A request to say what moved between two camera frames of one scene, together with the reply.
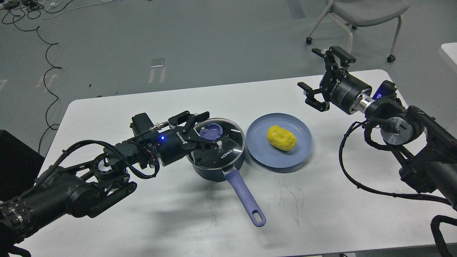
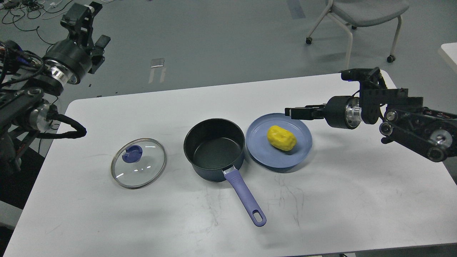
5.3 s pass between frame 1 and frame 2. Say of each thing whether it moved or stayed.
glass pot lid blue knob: moved
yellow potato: stayed
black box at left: stayed
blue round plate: stayed
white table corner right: stayed
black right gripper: moved
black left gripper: moved
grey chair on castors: stayed
